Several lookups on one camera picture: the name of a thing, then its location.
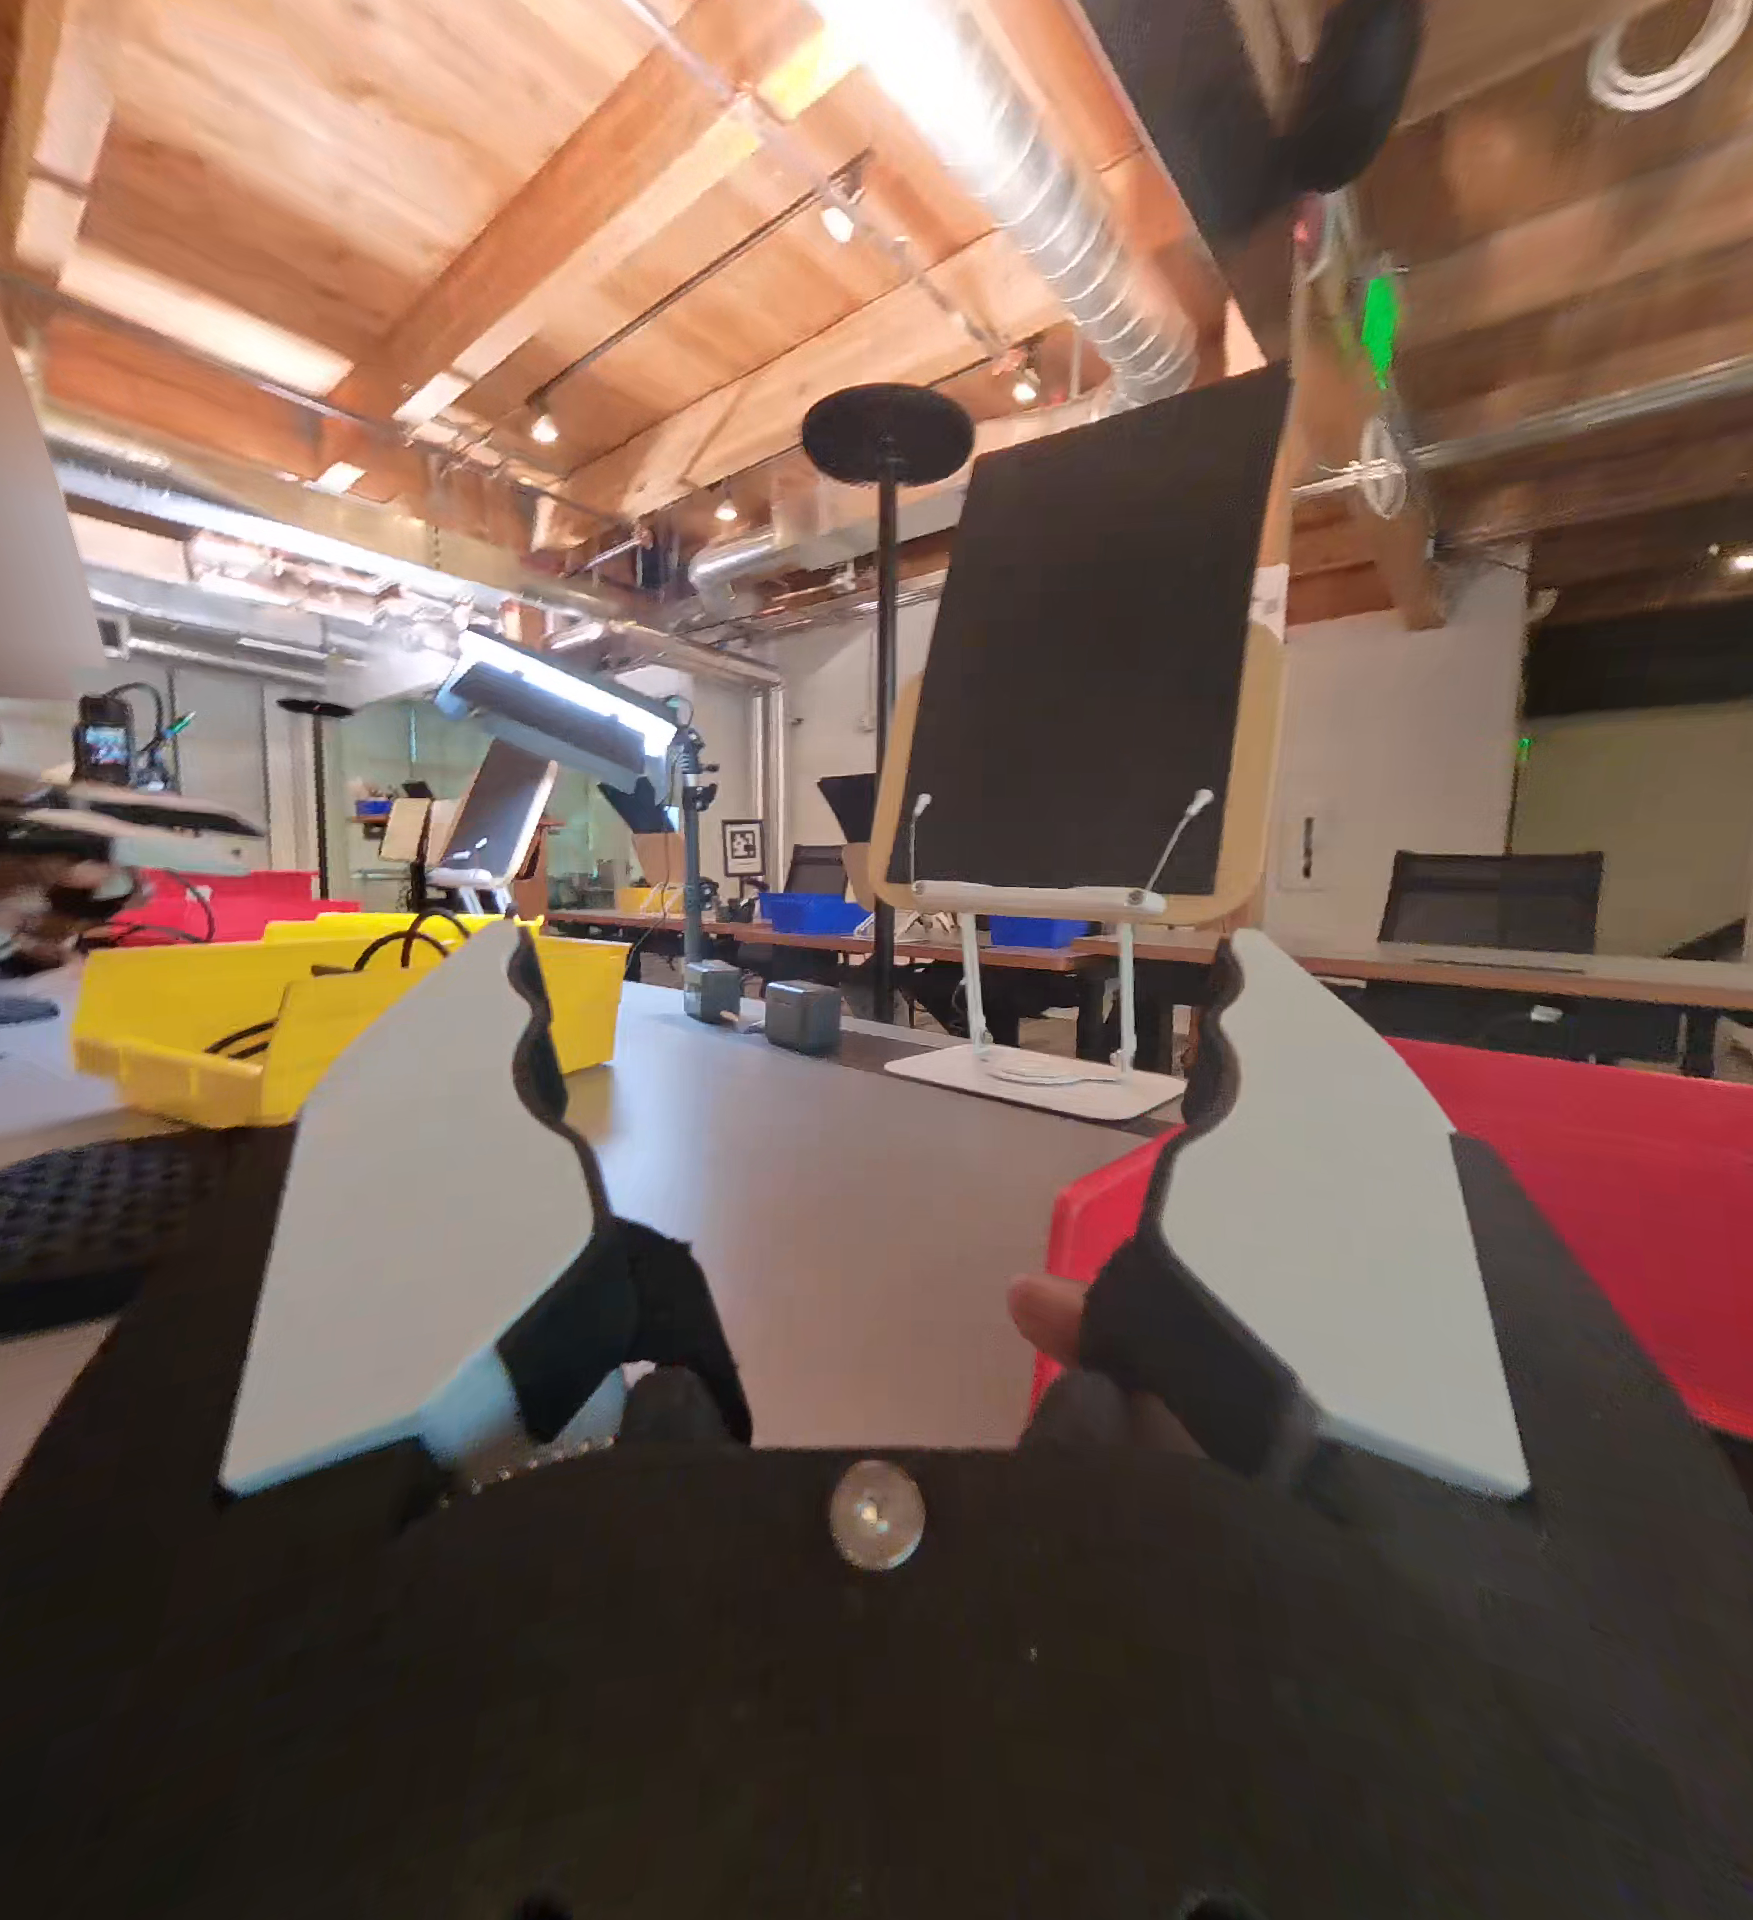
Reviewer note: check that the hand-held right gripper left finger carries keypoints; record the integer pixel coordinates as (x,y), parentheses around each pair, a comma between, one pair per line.
(427,1200)

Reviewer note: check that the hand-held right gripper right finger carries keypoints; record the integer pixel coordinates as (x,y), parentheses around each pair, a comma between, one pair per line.
(1326,1230)

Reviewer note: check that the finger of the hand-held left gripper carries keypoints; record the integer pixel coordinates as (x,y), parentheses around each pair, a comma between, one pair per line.
(186,855)

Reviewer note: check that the yellow plastic bin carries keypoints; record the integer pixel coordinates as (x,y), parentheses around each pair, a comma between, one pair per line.
(171,1035)

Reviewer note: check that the person's left hand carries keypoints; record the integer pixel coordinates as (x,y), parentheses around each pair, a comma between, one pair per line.
(7,917)

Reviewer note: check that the person's right hand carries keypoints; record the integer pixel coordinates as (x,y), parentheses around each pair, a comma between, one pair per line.
(1049,1320)

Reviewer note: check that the black floor lamp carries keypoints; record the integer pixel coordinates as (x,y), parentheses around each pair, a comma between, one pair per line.
(888,430)
(316,704)

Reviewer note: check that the tilted grey board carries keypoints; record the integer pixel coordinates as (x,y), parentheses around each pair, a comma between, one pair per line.
(494,826)

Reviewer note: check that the wooden desk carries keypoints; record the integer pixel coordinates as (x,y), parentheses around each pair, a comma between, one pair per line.
(635,918)
(1565,974)

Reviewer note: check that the grey cube charger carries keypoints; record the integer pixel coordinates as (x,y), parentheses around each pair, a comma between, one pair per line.
(804,1020)
(710,993)

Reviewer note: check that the black wrist rest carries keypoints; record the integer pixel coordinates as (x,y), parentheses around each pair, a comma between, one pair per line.
(50,1230)

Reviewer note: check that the LED light panel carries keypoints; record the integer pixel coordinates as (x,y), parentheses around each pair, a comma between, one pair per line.
(562,704)

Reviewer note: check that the blue plastic bin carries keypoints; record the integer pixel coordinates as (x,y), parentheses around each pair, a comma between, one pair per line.
(815,917)
(1041,932)

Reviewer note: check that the black and white tag sign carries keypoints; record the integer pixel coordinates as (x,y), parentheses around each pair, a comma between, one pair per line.
(740,848)

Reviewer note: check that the white paper notice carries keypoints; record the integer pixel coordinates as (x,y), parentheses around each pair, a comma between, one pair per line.
(1270,598)

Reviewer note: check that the green exit sign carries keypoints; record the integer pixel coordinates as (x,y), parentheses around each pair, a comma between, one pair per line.
(1378,329)

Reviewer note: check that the black round ceiling speaker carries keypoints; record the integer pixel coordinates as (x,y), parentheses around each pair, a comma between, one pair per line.
(1357,90)

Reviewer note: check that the framed wall picture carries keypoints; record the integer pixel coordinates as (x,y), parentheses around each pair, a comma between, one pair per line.
(1305,848)

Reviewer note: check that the black board with wooden frame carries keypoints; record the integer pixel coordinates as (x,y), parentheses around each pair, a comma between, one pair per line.
(1085,645)

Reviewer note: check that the silver air duct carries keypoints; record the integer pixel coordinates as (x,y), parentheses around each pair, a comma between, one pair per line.
(1026,179)

